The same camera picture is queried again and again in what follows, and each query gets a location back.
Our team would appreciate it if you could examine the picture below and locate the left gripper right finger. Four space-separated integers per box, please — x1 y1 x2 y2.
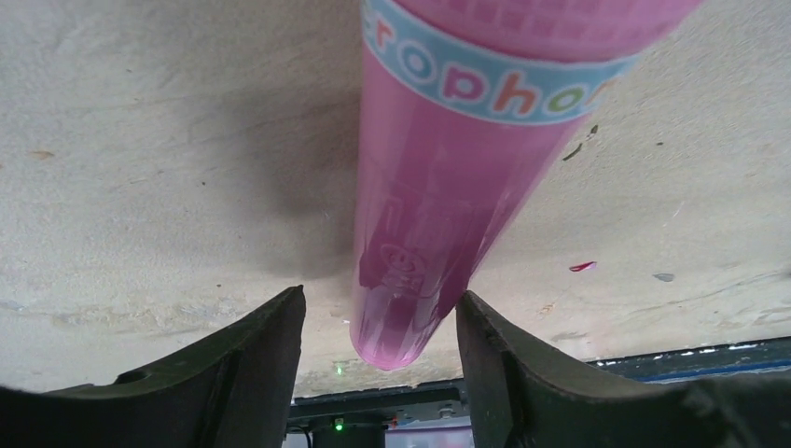
456 292 790 447

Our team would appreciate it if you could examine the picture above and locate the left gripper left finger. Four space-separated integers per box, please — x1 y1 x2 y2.
1 287 306 447

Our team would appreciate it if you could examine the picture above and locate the pink microphone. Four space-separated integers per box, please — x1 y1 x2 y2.
350 0 697 371

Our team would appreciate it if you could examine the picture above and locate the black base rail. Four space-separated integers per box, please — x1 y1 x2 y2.
283 337 790 447

